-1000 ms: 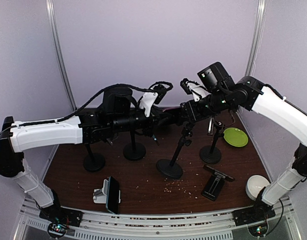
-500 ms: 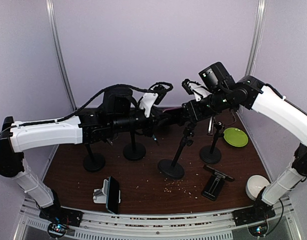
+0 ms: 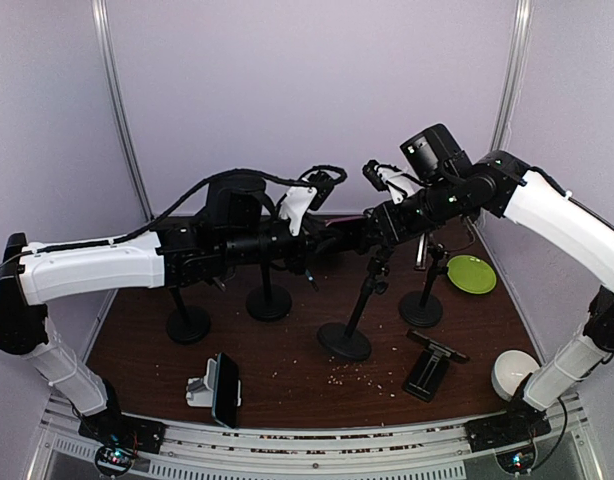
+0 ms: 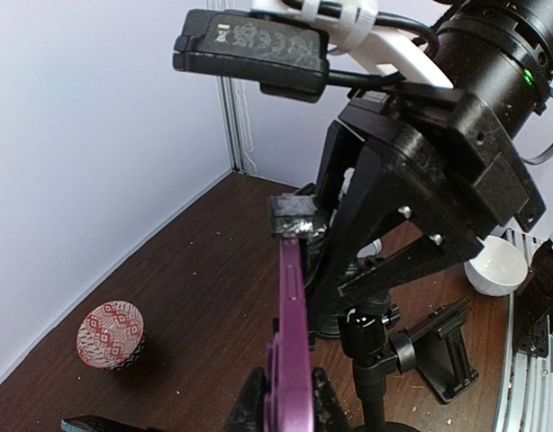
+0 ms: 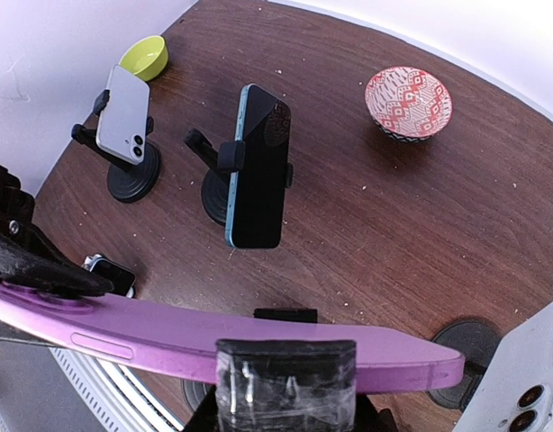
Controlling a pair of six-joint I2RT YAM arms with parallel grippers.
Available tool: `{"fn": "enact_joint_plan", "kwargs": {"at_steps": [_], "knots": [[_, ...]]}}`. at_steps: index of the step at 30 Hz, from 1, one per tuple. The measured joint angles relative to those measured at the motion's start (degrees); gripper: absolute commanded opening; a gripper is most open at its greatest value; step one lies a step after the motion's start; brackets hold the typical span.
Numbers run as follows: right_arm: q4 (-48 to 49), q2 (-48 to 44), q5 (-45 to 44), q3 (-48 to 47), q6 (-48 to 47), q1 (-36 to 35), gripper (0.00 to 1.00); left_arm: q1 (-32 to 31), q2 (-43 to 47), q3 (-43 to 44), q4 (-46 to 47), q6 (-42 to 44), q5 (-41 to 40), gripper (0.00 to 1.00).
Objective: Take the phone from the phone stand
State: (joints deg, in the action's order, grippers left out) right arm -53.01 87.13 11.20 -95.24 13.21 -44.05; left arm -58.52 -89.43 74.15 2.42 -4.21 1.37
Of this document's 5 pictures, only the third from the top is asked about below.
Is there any black left gooseneck stand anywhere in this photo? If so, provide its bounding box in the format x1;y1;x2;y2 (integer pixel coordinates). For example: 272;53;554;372
166;287;211;345

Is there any black folding phone stand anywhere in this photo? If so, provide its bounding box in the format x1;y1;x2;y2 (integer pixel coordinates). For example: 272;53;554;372
402;329;470;403

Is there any green plate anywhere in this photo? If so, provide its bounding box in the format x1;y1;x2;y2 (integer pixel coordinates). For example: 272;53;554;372
447;255;497;295

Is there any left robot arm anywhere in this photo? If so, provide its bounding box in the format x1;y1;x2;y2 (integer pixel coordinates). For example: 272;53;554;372
0;165;347;444

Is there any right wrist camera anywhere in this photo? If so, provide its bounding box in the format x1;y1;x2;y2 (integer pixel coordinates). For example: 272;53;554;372
362;159;416;205

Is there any blue smartphone on white stand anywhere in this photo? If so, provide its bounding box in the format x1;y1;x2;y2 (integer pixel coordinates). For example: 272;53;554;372
212;352;239;429

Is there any silver smartphone on right stand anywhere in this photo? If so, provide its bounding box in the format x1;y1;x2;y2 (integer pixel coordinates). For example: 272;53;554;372
414;234;428;271

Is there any grey smartphone on left stand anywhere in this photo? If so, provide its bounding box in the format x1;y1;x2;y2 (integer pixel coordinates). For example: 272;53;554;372
212;277;226;292

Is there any black stand with teal phone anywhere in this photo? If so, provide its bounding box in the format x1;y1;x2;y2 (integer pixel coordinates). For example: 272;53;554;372
245;262;292;322

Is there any aluminium frame post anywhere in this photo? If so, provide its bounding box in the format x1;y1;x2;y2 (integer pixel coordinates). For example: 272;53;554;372
91;0;154;220
489;0;534;151

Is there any front aluminium rail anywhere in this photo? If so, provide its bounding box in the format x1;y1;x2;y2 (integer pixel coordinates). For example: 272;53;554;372
36;414;603;480

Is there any white bowl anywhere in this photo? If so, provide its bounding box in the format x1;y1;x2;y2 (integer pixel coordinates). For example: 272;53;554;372
491;350;539;401

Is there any black right gooseneck stand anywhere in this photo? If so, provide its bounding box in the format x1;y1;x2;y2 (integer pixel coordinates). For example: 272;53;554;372
398;244;448;328

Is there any black gooseneck stand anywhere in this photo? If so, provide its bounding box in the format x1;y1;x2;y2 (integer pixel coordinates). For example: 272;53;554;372
166;287;211;345
398;244;448;328

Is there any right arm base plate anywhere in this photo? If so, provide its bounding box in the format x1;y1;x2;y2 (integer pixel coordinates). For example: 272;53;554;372
464;413;551;452

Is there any left aluminium frame post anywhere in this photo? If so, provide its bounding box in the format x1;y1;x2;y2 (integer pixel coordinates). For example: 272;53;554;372
91;0;154;220

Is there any white folding phone stand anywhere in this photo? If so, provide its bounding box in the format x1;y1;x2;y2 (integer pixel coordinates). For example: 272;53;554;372
186;358;242;408

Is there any pink smartphone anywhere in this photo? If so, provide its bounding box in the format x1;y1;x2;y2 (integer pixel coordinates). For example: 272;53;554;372
325;215;366;228

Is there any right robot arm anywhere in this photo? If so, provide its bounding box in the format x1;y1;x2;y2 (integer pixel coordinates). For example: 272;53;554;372
363;123;614;442

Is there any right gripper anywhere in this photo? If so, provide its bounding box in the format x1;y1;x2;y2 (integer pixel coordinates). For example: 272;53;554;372
361;175;465;247

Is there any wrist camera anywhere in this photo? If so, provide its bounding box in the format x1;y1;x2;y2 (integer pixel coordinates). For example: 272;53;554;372
362;159;416;205
277;165;347;237

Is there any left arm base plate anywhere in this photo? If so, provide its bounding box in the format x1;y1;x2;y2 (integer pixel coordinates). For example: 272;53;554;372
78;415;166;454

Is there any black stand with pink phone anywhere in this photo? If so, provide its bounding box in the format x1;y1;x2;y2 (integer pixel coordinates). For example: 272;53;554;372
316;246;394;362

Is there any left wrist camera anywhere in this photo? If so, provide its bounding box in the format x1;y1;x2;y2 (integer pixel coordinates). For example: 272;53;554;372
277;165;347;237

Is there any right aluminium frame post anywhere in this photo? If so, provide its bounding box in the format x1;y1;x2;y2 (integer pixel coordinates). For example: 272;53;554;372
489;0;534;151

